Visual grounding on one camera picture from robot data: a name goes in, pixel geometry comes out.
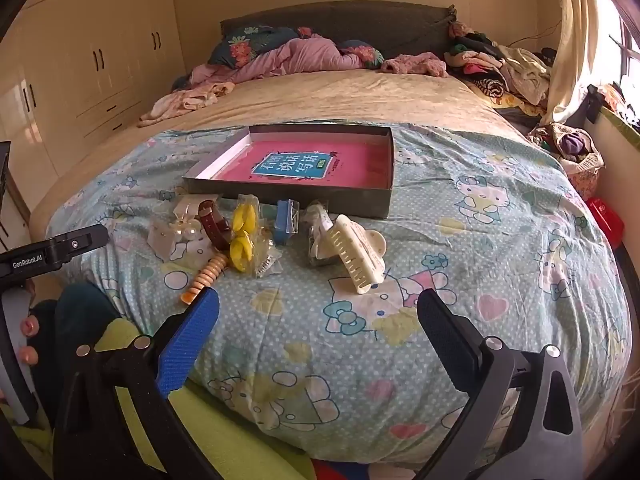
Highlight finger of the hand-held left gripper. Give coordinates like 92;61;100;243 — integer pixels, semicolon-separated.
50;224;110;262

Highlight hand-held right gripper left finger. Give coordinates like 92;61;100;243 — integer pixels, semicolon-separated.
52;287;221;480

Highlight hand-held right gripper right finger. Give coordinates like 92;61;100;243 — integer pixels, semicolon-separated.
415;287;586;480

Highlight orange beaded hair clip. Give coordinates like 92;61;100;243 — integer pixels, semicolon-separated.
180;252;230;306

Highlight cream hair claw clip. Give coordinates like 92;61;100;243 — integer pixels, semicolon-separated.
327;214;388;295

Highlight yellow bangles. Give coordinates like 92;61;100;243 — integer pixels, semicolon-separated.
227;194;282;277

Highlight red leather strap watch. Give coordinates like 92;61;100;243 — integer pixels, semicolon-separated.
197;200;234;251

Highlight clear bag of small jewelry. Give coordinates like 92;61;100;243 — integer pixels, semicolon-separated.
302;200;342;267

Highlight shallow grey cardboard box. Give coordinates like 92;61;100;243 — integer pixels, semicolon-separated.
181;124;396;220

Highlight person's left hand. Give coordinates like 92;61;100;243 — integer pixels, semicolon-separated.
19;316;42;367

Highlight person's green clothing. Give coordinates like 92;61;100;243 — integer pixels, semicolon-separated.
0;282;326;480

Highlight clear bag of pearl pieces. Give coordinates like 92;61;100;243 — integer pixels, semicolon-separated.
147;199;206;262

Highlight blue item in clear bag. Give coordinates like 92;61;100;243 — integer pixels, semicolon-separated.
272;199;302;246

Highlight cream and pink clothes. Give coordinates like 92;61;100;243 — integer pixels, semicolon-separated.
137;77;236;128

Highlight cream wardrobe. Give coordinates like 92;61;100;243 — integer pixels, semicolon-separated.
0;0;188;251

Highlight red box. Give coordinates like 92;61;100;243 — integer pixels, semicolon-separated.
586;197;626;249

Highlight bag of clothes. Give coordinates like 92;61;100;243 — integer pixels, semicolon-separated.
530;122;604;177

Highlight dark floral pillow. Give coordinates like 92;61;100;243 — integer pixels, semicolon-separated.
340;40;386;69
207;25;303;67

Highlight beige bed sheet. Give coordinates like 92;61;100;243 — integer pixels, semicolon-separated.
30;67;533;241

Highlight pile of mixed clothes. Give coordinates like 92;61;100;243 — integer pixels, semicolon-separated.
445;20;557;117

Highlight pink fuzzy garment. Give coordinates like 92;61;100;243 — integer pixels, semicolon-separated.
381;52;451;79

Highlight pink quilt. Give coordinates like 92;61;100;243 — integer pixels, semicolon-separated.
190;34;363;85

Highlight cream curtain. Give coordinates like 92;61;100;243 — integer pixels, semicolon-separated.
542;0;610;126

